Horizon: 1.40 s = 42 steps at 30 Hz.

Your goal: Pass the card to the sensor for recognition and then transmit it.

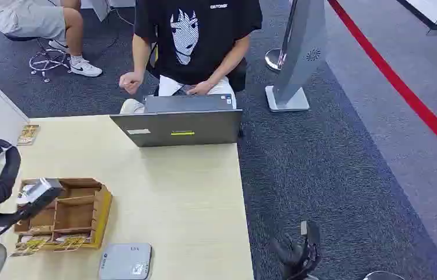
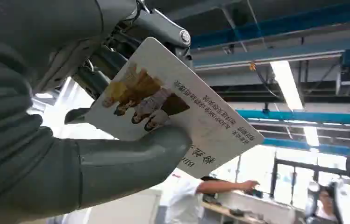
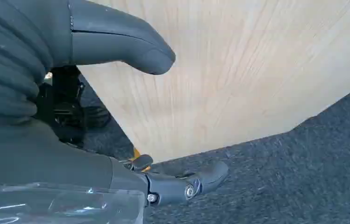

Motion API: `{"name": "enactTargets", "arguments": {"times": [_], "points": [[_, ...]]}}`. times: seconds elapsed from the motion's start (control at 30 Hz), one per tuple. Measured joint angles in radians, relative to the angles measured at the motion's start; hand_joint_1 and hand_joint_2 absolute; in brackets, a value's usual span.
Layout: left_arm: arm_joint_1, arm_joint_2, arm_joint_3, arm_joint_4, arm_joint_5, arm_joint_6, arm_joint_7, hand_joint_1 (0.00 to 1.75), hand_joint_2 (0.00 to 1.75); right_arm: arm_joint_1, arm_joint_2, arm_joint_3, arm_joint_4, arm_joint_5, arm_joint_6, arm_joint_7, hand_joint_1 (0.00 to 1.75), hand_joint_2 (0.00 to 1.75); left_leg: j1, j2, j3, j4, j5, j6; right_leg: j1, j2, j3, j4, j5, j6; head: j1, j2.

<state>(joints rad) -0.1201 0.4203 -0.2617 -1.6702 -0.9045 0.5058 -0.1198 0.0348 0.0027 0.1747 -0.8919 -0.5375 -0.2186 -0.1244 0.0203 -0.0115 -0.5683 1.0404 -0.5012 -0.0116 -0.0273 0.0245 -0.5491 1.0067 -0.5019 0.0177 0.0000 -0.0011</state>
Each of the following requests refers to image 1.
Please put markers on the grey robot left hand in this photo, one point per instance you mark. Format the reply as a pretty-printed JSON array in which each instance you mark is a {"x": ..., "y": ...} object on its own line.
[{"x": 28, "y": 214}]

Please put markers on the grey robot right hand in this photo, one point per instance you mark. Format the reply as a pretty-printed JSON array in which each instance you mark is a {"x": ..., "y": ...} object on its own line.
[{"x": 299, "y": 255}]

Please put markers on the wooden card box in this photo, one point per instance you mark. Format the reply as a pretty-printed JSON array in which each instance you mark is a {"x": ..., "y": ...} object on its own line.
[{"x": 72, "y": 216}]

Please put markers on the flat grey device box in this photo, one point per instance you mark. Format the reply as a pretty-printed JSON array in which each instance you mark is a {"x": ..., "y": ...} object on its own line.
[{"x": 126, "y": 262}]

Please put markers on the chrome stool base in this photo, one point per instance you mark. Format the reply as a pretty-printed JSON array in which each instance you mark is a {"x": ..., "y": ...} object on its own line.
[{"x": 47, "y": 60}]

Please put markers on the person's right hand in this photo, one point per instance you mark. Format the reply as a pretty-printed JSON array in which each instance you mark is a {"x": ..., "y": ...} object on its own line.
[{"x": 130, "y": 82}]

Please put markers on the person's hand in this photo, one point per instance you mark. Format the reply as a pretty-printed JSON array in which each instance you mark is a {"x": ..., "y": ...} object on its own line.
[
  {"x": 201, "y": 88},
  {"x": 130, "y": 82}
]

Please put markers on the grey laptop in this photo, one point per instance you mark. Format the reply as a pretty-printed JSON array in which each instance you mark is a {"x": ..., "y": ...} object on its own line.
[{"x": 181, "y": 126}]

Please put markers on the person's left hand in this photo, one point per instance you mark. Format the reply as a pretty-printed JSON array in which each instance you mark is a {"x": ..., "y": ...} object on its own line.
[{"x": 201, "y": 88}]

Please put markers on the person in grey shorts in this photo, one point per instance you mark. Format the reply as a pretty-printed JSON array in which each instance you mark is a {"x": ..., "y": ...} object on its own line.
[{"x": 32, "y": 19}]

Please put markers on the chrome stanchion base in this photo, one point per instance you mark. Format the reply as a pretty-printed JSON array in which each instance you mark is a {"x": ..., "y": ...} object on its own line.
[{"x": 274, "y": 58}]

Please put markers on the grey standing display kiosk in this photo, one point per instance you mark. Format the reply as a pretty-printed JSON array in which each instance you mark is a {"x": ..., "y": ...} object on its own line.
[{"x": 299, "y": 54}]

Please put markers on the white cabinet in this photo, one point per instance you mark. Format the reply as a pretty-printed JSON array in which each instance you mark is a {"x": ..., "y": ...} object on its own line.
[{"x": 104, "y": 7}]

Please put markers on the person in black shirt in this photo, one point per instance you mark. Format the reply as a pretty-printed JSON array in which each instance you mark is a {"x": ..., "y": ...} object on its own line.
[{"x": 199, "y": 42}]

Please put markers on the white counter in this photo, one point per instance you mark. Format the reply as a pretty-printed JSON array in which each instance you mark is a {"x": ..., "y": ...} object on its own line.
[{"x": 436, "y": 11}]

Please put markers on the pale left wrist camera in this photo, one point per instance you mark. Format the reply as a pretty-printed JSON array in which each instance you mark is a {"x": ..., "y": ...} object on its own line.
[{"x": 39, "y": 190}]

